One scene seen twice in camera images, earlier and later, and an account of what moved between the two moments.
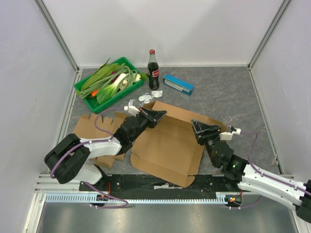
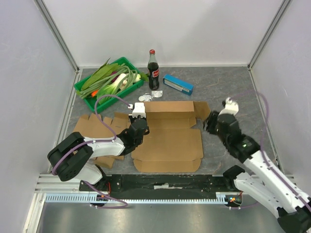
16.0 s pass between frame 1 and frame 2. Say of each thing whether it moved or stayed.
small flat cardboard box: stayed
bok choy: stayed
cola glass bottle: stayed
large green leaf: stayed
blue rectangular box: stayed
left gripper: moved
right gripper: moved
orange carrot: stayed
